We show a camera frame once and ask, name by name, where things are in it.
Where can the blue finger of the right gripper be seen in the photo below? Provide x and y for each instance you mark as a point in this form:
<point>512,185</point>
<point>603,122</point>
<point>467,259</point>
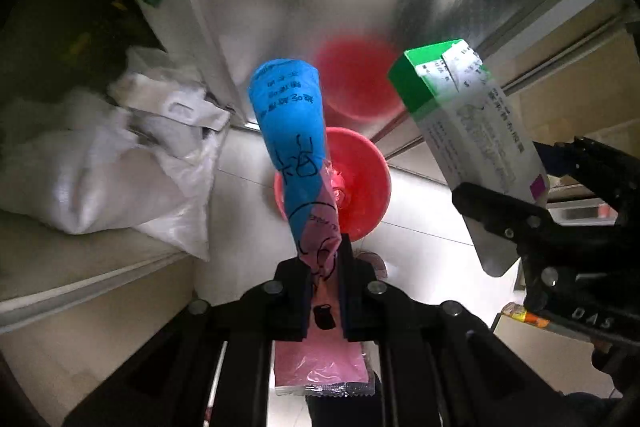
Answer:
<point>595,165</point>
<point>525,225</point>

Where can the green white medicine box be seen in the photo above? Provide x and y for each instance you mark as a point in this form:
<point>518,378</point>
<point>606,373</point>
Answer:
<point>467,121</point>

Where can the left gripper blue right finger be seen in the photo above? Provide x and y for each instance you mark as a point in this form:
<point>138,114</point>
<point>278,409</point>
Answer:
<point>353,277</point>

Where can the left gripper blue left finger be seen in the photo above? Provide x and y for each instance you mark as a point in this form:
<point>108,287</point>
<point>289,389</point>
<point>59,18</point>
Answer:
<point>293,300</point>

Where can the white plastic bag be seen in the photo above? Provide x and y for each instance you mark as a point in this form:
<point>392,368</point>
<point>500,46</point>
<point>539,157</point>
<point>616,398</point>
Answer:
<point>142,156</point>

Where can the pink blue plastic wrapper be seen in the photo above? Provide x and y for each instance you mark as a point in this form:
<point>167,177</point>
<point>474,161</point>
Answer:
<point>287,103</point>

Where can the red trash bucket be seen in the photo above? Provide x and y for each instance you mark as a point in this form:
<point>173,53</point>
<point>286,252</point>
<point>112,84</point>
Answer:
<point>360,180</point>

